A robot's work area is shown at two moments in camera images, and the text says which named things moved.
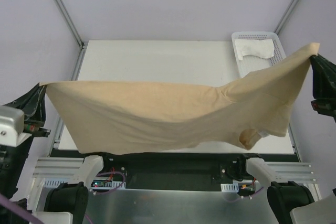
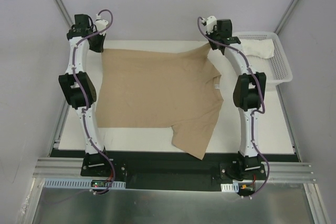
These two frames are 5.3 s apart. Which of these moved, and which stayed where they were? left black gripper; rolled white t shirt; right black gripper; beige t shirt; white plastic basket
Moved: beige t shirt; right black gripper; left black gripper
Stayed: rolled white t shirt; white plastic basket
